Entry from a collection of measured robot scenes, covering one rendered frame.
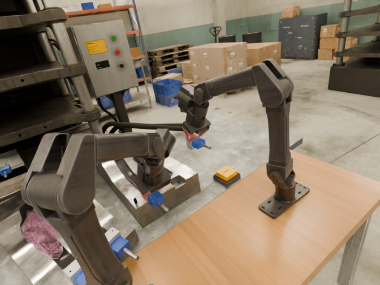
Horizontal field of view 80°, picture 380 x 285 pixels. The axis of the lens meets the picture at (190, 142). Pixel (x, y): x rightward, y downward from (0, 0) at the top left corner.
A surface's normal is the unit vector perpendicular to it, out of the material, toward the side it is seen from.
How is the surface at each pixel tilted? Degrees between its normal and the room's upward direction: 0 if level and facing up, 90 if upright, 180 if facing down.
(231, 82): 87
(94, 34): 90
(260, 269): 0
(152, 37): 90
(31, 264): 29
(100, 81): 90
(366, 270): 0
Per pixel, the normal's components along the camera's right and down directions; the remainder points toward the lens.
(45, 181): -0.30, -0.54
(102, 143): 0.98, -0.03
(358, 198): -0.15, -0.88
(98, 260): 0.91, 0.07
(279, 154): -0.62, 0.30
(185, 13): 0.48, 0.33
